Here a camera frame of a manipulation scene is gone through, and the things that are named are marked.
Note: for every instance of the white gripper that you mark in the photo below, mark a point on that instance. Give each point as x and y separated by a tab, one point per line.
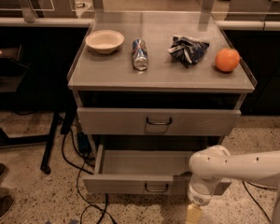
198	197

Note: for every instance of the grey drawer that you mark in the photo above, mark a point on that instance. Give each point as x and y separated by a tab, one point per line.
145	121
139	172

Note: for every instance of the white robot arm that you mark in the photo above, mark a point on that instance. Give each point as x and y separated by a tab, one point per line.
210	165

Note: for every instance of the grey top drawer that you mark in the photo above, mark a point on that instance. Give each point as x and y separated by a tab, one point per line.
145	121

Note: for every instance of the grey drawer cabinet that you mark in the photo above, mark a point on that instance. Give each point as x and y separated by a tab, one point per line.
111	81

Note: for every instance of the black power adapter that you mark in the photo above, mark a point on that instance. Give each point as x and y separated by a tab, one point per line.
83	143

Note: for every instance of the orange fruit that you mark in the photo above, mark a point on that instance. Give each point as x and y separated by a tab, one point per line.
227	60

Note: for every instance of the crumpled blue chip bag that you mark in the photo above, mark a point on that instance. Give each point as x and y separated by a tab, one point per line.
188	50

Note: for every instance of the blue silver drink can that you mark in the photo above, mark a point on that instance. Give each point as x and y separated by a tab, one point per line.
139	55

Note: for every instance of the white paper bowl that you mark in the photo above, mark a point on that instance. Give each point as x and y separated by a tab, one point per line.
104	41

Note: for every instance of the black side table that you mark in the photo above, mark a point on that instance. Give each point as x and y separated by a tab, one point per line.
23	89

